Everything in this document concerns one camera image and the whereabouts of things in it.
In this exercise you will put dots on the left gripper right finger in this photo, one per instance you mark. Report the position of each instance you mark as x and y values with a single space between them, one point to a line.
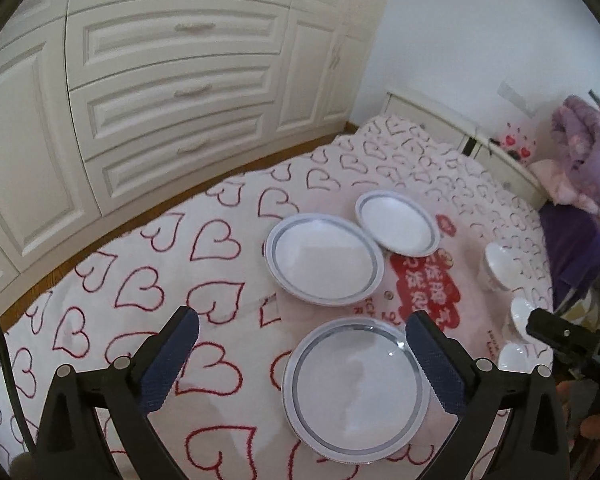
533 443

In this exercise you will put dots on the person's right hand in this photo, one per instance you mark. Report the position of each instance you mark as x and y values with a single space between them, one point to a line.
589 428

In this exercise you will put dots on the blue-rimmed white plate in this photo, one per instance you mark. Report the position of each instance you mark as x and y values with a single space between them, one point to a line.
323 259
353 391

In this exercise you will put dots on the white panelled wardrobe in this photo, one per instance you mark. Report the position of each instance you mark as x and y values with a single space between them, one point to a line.
108 107

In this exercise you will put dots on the white heart-pattern blanket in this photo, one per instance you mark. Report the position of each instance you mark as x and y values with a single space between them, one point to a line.
224 419

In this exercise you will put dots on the pink round printed mat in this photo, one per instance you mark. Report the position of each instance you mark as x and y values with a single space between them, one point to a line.
444 285

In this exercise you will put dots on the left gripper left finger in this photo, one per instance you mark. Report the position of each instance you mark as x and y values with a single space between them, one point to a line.
71 443

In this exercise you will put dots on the dark purple pillow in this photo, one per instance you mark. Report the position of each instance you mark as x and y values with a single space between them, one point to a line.
572 240

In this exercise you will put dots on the large white bowl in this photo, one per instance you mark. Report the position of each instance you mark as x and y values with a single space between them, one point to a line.
514 358

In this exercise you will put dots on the purple folded quilt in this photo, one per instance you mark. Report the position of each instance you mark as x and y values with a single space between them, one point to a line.
572 176

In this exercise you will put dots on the white bed headboard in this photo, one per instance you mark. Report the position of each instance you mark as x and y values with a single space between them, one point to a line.
448 126

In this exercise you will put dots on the small blue-rimmed plate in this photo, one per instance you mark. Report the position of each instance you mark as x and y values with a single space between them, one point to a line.
397 223

